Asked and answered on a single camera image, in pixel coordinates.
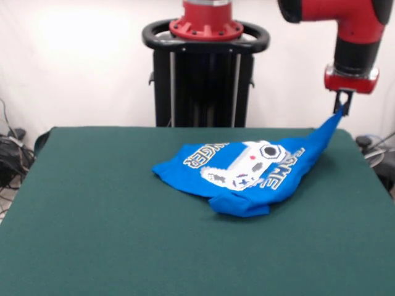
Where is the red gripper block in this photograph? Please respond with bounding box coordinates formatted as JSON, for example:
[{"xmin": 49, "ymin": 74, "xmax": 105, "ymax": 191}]
[{"xmin": 323, "ymin": 64, "xmax": 380, "ymax": 117}]

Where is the blue printed T-shirt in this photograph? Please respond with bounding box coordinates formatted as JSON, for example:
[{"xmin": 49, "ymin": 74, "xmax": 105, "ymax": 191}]
[{"xmin": 151, "ymin": 110, "xmax": 345, "ymax": 218}]

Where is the dark green table cloth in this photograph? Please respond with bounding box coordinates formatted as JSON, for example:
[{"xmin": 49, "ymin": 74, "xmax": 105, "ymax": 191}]
[{"xmin": 0, "ymin": 126, "xmax": 395, "ymax": 296}]

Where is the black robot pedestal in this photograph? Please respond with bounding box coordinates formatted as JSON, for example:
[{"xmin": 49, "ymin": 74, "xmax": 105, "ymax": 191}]
[{"xmin": 141, "ymin": 18, "xmax": 272, "ymax": 128}]

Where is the black cable tangle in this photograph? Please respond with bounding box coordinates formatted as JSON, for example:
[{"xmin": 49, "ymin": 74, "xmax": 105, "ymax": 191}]
[{"xmin": 0, "ymin": 98, "xmax": 37, "ymax": 216}]

